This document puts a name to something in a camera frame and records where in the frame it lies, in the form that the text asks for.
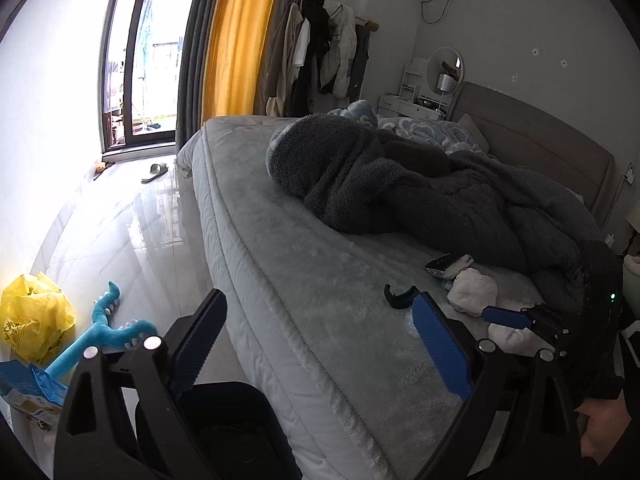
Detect yellow plastic bag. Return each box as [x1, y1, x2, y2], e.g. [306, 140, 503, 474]
[0, 272, 77, 365]

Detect grey curtain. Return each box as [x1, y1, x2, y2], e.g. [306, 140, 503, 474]
[174, 0, 237, 157]

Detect grey fleece blanket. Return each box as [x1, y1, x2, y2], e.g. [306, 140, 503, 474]
[266, 113, 528, 273]

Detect dark grey pants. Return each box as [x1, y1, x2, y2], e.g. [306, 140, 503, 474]
[345, 22, 374, 104]

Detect blue and white package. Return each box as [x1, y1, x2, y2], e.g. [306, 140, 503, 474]
[0, 359, 69, 420]

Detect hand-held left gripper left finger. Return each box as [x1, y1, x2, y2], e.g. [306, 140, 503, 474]
[52, 288, 228, 480]

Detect white shirt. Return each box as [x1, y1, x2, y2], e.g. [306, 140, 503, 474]
[292, 16, 315, 69]

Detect white desktop shelf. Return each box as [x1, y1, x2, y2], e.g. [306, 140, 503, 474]
[398, 60, 432, 104]

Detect sliding glass door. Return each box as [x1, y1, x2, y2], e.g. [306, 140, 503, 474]
[101, 0, 202, 155]

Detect white tissue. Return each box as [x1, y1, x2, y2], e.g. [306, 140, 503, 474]
[446, 267, 499, 317]
[487, 322, 527, 354]

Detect beige coat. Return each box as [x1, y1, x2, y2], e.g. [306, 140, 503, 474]
[264, 2, 307, 119]

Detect white jacket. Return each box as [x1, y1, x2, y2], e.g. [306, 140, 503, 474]
[319, 2, 360, 99]

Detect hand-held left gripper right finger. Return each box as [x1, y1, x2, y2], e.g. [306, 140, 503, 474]
[411, 292, 584, 480]

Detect white dresser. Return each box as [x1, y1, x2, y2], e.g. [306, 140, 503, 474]
[377, 92, 452, 122]

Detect black garment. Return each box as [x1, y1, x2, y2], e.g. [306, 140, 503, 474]
[299, 0, 335, 63]

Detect clothes rack rail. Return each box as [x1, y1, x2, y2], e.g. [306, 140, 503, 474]
[284, 0, 379, 32]

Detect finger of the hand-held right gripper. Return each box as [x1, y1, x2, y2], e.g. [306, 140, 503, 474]
[481, 304, 574, 349]

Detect person's right hand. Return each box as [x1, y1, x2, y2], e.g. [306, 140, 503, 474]
[575, 390, 634, 462]

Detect black curved plastic clip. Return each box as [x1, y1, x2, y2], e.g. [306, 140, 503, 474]
[383, 283, 422, 309]

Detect light blue patterned quilt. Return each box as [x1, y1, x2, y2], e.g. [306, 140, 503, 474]
[327, 99, 490, 157]

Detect bed with grey mattress cover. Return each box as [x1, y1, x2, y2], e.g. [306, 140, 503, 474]
[176, 114, 621, 480]

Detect silver table lamp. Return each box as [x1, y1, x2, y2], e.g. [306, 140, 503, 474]
[436, 73, 457, 114]

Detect yellow curtain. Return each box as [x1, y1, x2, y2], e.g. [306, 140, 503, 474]
[200, 0, 287, 130]

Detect brown padded headboard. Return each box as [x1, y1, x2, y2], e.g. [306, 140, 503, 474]
[451, 81, 617, 233]

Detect black trash bin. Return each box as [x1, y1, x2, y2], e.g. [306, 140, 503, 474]
[135, 381, 304, 480]

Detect round mirror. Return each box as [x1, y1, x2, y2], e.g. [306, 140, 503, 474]
[426, 46, 465, 97]

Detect blue plush toy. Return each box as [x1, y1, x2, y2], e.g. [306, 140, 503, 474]
[44, 281, 159, 387]

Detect white box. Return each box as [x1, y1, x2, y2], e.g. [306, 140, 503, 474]
[620, 329, 640, 370]

